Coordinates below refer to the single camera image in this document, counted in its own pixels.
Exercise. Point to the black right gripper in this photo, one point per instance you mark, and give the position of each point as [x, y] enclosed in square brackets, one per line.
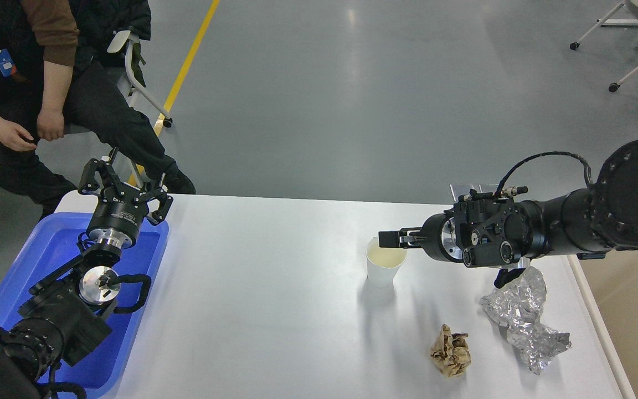
[436, 238]

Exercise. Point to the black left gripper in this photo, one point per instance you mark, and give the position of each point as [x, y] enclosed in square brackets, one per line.
[121, 209]

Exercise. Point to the white paper cup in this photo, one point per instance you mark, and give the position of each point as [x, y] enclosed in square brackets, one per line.
[383, 263]

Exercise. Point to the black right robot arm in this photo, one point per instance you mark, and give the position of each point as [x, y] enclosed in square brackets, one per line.
[493, 230]

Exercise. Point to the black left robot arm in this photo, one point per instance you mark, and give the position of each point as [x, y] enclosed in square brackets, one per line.
[65, 318]

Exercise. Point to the person left hand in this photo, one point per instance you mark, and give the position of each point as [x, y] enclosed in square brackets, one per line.
[50, 124]

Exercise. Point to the person right hand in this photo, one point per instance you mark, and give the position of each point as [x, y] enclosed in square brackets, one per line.
[15, 137]

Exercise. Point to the left metal floor plate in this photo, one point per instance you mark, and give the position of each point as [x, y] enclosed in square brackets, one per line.
[459, 190]

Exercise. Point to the metal floor plate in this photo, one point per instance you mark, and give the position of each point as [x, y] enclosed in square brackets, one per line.
[459, 190]
[488, 187]

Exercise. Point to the right metal floor plate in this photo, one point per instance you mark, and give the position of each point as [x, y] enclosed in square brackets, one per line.
[488, 187]

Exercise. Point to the grey white chair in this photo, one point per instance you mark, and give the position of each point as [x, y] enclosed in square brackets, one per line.
[136, 72]

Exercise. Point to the crumpled brown paper ball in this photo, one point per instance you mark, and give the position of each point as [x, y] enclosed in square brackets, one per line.
[450, 352]

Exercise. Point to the crumpled aluminium foil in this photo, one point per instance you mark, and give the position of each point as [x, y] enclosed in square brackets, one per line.
[516, 304]

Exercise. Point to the person in black vest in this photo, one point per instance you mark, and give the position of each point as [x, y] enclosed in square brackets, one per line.
[51, 74]

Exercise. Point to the black jacket on chair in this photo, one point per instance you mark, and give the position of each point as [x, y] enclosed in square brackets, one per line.
[99, 21]

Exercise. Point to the white chair legs right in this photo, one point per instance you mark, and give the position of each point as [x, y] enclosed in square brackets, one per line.
[613, 36]

